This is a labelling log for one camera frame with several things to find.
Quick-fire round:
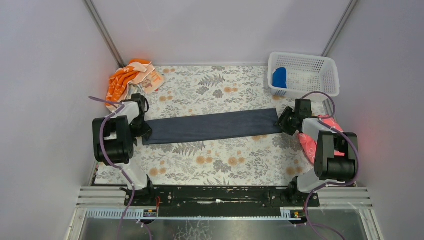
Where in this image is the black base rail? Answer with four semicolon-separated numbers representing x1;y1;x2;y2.
124;185;320;218

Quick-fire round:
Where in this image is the blue towel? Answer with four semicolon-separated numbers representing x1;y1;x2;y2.
271;67;288;89

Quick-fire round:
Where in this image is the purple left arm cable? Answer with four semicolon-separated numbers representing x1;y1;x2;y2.
88;96;155;240

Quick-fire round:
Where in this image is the pink patterned towel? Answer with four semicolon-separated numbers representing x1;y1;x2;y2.
298;115;359;168

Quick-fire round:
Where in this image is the dark grey towel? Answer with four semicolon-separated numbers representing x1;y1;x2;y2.
142;108;282;146

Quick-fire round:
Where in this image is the floral tablecloth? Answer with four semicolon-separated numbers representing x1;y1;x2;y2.
96;65;347;187

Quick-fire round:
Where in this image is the orange white towel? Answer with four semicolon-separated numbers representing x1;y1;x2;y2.
105;58;165;102

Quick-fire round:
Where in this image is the white plastic basket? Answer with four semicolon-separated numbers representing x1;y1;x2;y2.
267;52;340;99

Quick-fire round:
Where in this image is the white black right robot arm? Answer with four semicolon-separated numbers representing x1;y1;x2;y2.
276;99;359;199

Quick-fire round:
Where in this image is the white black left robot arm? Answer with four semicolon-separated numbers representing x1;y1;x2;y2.
92;93;154;200

